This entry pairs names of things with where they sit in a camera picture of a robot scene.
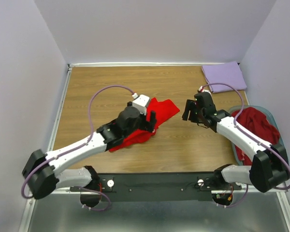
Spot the bright red t shirt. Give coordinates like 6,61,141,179
109,98,180,152

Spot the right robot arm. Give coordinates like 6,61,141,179
182,92,290,193

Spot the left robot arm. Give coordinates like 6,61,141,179
22,102,157,199

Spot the teal plastic basket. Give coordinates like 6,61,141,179
228,104,290,174

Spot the dark red t shirt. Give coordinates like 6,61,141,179
231,107,281,167

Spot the folded lavender t shirt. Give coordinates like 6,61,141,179
202,61,247,93

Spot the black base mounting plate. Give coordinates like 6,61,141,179
70,171,242,203

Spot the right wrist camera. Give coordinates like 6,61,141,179
197,86,211,96

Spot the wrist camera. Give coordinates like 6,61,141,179
132,93,151,116
197,86,211,96

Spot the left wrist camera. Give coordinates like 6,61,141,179
132,93,151,116

